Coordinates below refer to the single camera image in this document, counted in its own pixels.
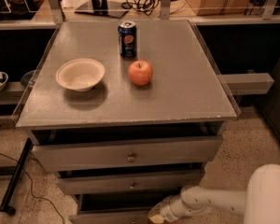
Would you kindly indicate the black monitor stand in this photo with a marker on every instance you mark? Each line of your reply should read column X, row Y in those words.
column 102, row 8

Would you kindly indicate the dark bowl on shelf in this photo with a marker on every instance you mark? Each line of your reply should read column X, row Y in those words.
column 29, row 79

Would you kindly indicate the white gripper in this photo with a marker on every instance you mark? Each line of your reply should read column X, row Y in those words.
column 168, row 208

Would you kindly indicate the beige paper bowl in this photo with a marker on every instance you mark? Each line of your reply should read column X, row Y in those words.
column 80, row 74

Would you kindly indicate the blue Pepsi can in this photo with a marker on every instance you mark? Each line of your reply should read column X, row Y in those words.
column 127, row 39

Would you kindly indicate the grey top drawer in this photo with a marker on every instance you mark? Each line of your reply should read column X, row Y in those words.
column 128, row 153

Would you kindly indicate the red apple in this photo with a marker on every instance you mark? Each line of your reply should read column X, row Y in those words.
column 140, row 72

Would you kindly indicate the black bar on floor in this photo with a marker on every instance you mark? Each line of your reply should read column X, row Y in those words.
column 5, row 207

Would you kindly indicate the grey middle drawer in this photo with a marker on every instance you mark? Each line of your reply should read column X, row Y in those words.
column 130, row 182

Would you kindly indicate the grey bottom drawer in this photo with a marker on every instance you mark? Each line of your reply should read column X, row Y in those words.
column 118, row 207

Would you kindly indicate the grey drawer cabinet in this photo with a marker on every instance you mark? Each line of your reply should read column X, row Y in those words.
column 184, row 98

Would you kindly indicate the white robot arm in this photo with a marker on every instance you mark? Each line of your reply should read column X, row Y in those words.
column 258, row 204

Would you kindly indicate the grey drawer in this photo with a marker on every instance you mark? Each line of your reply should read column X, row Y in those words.
column 118, row 207
column 128, row 153
column 130, row 182

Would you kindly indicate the grey metal shelf beam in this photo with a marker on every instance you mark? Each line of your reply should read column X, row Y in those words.
column 247, row 84

